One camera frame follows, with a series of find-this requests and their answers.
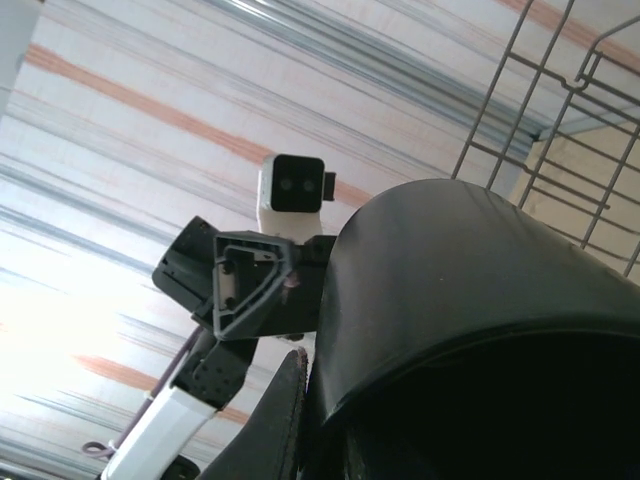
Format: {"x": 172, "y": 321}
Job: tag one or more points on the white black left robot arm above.
{"x": 160, "y": 430}

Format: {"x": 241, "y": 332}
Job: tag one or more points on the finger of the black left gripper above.
{"x": 270, "y": 280}

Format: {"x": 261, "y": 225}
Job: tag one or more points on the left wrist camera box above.
{"x": 295, "y": 185}

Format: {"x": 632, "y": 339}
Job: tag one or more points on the black cup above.
{"x": 450, "y": 275}

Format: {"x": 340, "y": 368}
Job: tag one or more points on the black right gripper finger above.
{"x": 270, "y": 435}

